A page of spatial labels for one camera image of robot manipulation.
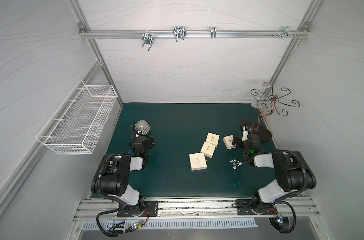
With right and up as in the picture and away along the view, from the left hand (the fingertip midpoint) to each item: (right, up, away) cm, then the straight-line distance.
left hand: (143, 137), depth 94 cm
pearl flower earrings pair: (+58, -15, -5) cm, 60 cm away
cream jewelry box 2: (+45, -1, +2) cm, 45 cm away
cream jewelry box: (+41, -7, -3) cm, 42 cm away
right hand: (+65, +2, +1) cm, 65 cm away
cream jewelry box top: (+55, -3, +2) cm, 55 cm away
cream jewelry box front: (+34, -13, -8) cm, 38 cm away
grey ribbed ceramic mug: (-3, +7, +11) cm, 13 cm away
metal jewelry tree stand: (+81, +23, +4) cm, 84 cm away
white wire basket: (-24, +8, -25) cm, 36 cm away
